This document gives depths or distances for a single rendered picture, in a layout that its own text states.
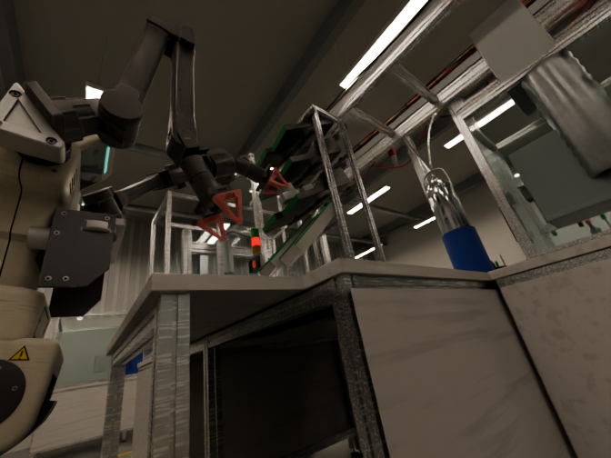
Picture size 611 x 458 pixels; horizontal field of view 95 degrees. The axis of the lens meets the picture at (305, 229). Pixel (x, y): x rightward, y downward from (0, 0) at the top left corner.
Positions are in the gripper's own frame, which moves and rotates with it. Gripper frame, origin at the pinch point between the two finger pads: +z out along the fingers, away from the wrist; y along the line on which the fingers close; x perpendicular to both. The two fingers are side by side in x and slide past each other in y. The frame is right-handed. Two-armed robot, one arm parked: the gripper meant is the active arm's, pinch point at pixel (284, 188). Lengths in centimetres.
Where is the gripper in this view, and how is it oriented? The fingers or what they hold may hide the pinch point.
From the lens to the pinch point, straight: 104.9
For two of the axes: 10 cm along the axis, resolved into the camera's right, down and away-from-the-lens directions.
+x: -2.6, 8.1, -5.3
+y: -4.1, 4.0, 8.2
